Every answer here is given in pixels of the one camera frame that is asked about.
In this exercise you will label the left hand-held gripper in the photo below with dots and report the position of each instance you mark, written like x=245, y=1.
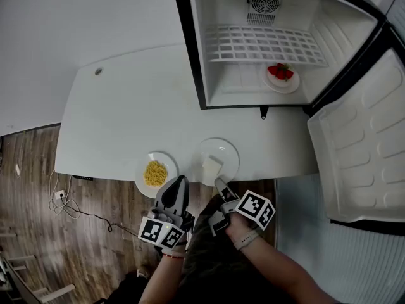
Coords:
x=158, y=231

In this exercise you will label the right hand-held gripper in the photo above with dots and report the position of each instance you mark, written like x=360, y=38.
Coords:
x=254, y=209

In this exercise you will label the white tofu block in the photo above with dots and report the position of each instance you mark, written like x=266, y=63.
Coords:
x=211, y=167

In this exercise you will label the white plate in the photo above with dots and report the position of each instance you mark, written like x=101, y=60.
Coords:
x=278, y=88
x=172, y=163
x=205, y=149

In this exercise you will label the red strawberries food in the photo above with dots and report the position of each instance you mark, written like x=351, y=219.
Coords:
x=280, y=72

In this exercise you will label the black mini fridge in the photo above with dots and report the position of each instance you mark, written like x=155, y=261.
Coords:
x=357, y=157

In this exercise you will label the person's left forearm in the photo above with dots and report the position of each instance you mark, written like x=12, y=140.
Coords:
x=161, y=280

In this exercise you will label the person's right forearm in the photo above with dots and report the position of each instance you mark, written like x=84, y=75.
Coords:
x=278, y=271

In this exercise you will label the white wire grid rack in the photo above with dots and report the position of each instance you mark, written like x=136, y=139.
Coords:
x=221, y=59

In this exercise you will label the grey fan vent cover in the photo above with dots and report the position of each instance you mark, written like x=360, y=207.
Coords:
x=264, y=2

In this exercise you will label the person's right hand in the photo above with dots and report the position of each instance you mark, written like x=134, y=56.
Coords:
x=239, y=226

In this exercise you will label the black wrist band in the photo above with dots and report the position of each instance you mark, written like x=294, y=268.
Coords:
x=182, y=242

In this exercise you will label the beige wrist watch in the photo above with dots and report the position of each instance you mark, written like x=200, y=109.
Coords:
x=246, y=240

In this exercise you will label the black desk control panel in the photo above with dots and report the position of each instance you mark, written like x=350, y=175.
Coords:
x=83, y=177

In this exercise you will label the white power socket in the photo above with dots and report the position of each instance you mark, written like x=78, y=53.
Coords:
x=60, y=194

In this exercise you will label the small white adapter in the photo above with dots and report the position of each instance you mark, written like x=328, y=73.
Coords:
x=17, y=170

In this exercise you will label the white window blinds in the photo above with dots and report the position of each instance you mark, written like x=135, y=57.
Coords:
x=364, y=264

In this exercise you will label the white wooden rack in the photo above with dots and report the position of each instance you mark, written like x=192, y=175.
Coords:
x=47, y=293

